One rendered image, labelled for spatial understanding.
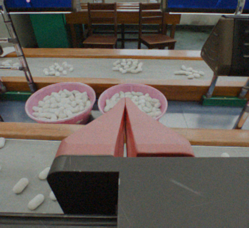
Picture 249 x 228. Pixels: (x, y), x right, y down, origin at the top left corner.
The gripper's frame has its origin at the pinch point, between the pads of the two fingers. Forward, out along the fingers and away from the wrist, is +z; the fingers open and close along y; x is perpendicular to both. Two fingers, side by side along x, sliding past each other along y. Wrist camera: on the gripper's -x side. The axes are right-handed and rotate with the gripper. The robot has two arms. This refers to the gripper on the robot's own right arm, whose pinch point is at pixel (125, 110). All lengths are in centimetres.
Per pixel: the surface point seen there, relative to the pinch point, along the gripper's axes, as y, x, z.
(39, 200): 19.0, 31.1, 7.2
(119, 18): 9, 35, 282
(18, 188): 25.0, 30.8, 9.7
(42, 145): 25.3, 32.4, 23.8
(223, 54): -12.8, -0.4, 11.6
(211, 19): -247, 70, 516
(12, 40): 44, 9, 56
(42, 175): 20.6, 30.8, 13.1
